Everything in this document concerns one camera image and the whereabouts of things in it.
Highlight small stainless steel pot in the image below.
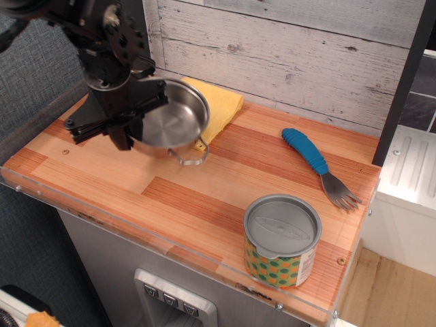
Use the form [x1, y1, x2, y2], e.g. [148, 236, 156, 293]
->
[130, 78, 211, 166]

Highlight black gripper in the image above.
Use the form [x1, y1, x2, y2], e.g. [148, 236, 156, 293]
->
[64, 74, 168, 151]

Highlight patterned can with grey lid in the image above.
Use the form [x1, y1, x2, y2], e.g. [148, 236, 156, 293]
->
[243, 194, 322, 289]

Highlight clear acrylic edge guard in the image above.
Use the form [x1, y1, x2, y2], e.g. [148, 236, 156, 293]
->
[1, 158, 343, 326]

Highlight yellow folded towel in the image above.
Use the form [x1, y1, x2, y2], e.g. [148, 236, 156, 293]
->
[182, 77, 244, 144]

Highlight orange object at corner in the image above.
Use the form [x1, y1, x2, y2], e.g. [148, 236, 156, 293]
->
[25, 311, 61, 327]

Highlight white toy sink unit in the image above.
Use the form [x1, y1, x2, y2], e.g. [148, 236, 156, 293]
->
[359, 49, 436, 279]

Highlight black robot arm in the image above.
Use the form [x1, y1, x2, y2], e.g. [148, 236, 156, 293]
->
[1, 1, 168, 151]

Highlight blue handled metal fork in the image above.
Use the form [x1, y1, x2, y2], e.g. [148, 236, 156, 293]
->
[281, 128, 362, 211]

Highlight grey toy fridge cabinet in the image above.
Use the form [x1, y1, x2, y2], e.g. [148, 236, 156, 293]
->
[59, 211, 307, 326]

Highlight dark right frame post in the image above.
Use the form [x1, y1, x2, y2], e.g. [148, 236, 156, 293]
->
[372, 0, 435, 167]

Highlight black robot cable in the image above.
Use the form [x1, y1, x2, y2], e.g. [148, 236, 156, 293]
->
[131, 56, 157, 80]

